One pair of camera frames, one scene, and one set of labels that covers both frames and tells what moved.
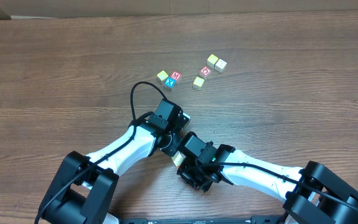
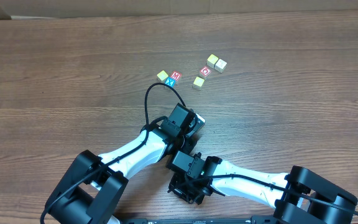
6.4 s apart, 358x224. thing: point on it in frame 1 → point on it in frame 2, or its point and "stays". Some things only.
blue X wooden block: [169, 83] stays
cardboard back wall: [13, 9] stays
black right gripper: [186, 174] → [179, 188]
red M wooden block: [176, 75] stays
